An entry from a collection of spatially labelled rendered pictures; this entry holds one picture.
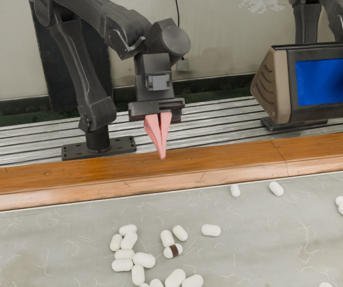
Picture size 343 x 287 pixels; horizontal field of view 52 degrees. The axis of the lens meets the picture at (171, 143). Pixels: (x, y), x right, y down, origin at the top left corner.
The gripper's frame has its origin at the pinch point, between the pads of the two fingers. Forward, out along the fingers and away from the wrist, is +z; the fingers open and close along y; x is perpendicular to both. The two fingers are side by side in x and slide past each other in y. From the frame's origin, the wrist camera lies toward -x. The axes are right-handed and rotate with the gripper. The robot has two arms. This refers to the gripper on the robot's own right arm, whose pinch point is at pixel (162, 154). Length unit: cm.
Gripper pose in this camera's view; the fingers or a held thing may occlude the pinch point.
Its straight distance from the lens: 63.6
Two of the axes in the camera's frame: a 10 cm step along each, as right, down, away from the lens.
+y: 9.8, -1.1, 1.5
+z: 1.5, 9.5, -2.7
